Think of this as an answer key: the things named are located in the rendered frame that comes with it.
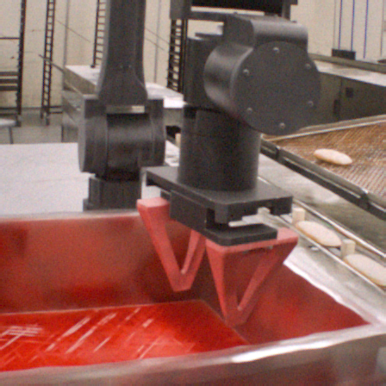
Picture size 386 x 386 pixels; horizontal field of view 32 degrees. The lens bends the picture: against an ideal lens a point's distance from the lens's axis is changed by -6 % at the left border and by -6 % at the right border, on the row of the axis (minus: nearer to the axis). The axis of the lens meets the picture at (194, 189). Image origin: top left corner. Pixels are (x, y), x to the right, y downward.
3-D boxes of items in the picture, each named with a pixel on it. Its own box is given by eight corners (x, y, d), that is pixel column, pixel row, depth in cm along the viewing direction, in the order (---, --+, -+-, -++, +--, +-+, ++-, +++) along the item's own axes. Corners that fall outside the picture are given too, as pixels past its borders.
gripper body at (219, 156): (213, 184, 57) (220, 94, 55) (294, 221, 49) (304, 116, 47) (141, 191, 54) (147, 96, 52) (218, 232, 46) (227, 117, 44)
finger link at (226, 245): (233, 294, 56) (245, 181, 54) (289, 326, 51) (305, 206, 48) (161, 308, 53) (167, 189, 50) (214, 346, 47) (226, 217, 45)
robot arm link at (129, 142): (135, 182, 95) (96, 183, 93) (139, 107, 92) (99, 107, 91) (150, 200, 86) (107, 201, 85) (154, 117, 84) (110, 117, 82)
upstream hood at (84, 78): (63, 84, 263) (64, 62, 261) (108, 84, 268) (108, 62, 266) (130, 141, 147) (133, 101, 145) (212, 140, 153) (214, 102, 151)
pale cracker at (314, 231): (288, 226, 92) (289, 217, 92) (313, 224, 93) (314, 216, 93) (321, 249, 83) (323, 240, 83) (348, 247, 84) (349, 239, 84)
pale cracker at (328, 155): (308, 154, 118) (308, 148, 118) (326, 151, 119) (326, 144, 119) (339, 167, 109) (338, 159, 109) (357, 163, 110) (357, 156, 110)
